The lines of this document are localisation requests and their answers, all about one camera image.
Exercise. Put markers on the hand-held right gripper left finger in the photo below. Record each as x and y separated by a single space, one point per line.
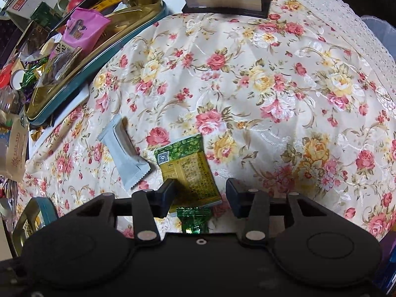
169 193

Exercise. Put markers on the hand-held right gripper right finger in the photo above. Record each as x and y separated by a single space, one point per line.
234 198

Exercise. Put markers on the yellow and green snack packet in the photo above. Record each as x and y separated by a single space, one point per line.
191 167

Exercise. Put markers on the small green candy packet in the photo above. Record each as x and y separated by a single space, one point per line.
195 221

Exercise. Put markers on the teal metal tin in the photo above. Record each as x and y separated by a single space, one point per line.
46 210

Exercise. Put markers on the grey white snack packet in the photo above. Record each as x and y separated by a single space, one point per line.
123 154

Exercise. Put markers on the floral tablecloth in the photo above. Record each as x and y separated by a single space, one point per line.
247 68

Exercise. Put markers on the gold teal tin tray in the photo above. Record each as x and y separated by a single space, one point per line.
102 52

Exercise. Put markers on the large brown paper bag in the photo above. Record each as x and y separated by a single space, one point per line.
17 151

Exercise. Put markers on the blue purple object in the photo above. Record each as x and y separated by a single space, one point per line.
386 266

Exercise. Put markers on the clear dark snack packet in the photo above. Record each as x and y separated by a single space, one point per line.
60 66

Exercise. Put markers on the pile of wrapped candies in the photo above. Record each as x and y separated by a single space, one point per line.
32 75

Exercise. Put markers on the pink snack packet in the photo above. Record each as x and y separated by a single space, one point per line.
85 27

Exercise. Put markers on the white round lid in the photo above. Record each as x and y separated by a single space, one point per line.
18 79

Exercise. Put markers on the red apple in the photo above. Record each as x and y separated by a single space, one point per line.
78 1

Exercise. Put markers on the green box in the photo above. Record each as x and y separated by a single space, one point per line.
45 15

